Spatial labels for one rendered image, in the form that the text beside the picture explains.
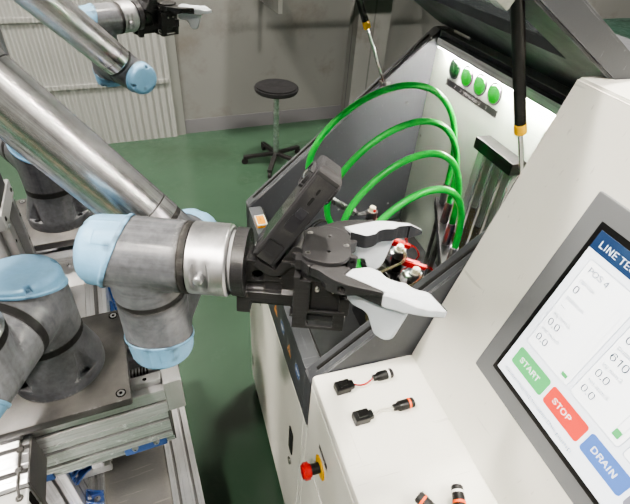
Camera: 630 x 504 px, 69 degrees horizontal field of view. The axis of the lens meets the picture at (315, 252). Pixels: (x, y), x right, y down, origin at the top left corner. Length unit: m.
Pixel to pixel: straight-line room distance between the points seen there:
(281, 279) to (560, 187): 0.46
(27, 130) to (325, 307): 0.37
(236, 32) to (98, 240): 3.60
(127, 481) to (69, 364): 0.92
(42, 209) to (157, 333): 0.78
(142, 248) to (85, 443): 0.65
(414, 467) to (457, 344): 0.23
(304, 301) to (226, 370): 1.75
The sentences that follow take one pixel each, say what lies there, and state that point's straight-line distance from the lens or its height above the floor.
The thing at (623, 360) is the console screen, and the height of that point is 1.30.
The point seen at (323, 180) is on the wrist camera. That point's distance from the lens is 0.41.
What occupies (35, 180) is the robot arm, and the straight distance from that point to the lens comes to 1.23.
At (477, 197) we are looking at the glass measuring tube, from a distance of 1.23.
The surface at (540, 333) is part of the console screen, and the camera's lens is 0.77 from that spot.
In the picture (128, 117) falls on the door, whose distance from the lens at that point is 4.05.
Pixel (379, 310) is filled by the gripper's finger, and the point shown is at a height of 1.44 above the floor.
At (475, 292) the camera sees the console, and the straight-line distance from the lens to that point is 0.86.
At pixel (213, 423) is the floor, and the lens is 2.04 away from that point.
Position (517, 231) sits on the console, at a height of 1.33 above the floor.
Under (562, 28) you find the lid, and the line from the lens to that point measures 0.72.
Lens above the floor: 1.74
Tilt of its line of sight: 39 degrees down
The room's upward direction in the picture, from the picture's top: 5 degrees clockwise
